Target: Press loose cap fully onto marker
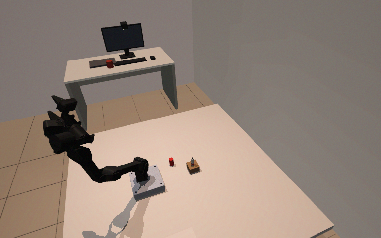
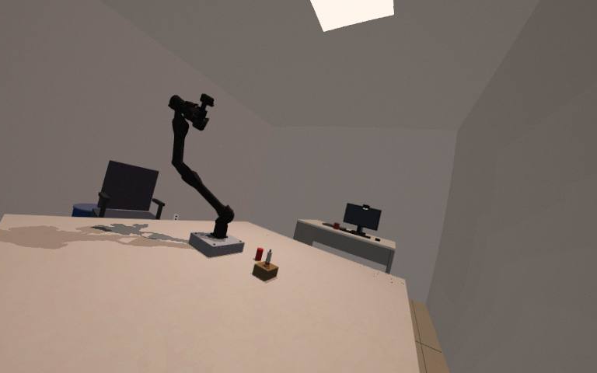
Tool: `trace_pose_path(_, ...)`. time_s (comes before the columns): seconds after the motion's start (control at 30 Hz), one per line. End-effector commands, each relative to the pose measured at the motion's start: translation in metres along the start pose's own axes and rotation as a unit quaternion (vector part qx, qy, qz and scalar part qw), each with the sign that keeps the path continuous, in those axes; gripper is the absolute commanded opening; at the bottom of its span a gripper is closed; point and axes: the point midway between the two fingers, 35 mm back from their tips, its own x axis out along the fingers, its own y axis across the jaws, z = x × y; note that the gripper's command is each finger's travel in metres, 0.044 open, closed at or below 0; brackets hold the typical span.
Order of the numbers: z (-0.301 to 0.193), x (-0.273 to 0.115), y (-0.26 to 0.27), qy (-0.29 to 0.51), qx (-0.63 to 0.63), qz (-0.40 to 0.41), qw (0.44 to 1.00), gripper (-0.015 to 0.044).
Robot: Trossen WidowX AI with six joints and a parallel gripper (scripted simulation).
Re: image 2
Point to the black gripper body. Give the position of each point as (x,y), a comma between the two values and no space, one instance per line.
(206,100)

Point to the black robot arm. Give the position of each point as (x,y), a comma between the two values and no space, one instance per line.
(183,109)

